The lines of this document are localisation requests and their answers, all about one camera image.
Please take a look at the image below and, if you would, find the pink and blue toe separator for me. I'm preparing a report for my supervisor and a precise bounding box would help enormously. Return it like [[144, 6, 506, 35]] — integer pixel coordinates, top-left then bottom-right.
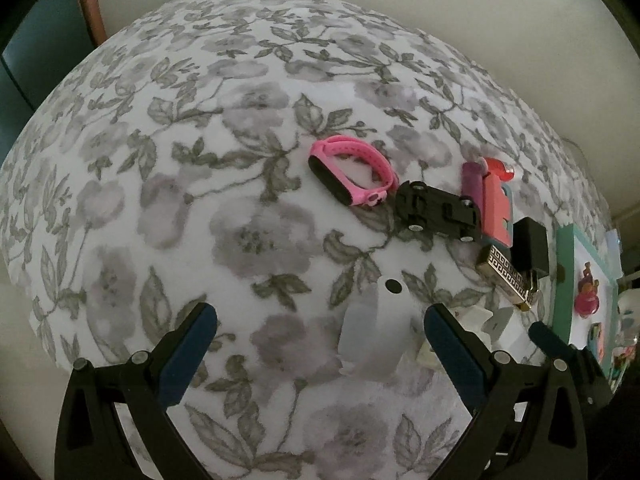
[[480, 172, 516, 249], [590, 322, 606, 362]]

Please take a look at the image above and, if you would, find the pink smart band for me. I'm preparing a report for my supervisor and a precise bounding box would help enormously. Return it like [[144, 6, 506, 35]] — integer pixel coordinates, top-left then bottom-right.
[[307, 134, 399, 207]]

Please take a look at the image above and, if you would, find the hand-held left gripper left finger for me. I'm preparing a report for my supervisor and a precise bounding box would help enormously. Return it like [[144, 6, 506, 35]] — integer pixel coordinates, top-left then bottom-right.
[[54, 301, 219, 480]]

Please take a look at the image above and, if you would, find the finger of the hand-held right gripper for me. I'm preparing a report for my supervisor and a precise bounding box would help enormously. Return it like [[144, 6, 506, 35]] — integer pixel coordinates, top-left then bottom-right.
[[529, 321, 614, 411]]

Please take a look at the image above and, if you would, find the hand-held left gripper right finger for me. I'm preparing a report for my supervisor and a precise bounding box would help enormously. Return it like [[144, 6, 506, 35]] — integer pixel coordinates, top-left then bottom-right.
[[422, 302, 589, 480]]

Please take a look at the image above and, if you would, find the black toy car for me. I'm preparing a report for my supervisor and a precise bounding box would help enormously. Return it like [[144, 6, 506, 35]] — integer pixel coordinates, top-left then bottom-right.
[[395, 180, 484, 244]]

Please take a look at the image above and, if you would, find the grey floral blanket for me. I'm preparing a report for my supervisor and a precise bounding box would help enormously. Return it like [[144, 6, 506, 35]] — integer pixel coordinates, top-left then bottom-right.
[[0, 0, 623, 480]]

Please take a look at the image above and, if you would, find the red small bottle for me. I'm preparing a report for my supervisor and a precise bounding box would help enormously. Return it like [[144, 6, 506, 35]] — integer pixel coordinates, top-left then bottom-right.
[[480, 156, 516, 184]]

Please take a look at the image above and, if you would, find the dark blue cabinet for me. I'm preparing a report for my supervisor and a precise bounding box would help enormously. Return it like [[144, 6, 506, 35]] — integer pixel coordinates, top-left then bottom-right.
[[0, 0, 97, 137]]

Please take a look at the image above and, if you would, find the pink cartoon toy figure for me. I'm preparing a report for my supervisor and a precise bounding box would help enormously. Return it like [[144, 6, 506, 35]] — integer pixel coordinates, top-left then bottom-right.
[[574, 261, 601, 317]]

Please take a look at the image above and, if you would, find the teal cardboard box lid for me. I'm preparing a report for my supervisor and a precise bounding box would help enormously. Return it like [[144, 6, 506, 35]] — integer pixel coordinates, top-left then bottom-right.
[[547, 225, 624, 397]]

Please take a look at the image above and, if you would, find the black charger plug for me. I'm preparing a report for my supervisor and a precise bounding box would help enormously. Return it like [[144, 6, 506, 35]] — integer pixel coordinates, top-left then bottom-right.
[[512, 217, 551, 281]]

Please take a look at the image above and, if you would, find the purple rectangular block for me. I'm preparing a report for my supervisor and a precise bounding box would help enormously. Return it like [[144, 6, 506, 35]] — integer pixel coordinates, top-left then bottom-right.
[[461, 160, 486, 211]]

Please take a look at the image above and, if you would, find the brown wooden post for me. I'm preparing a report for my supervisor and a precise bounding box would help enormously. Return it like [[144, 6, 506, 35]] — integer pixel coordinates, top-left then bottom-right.
[[74, 0, 107, 47]]

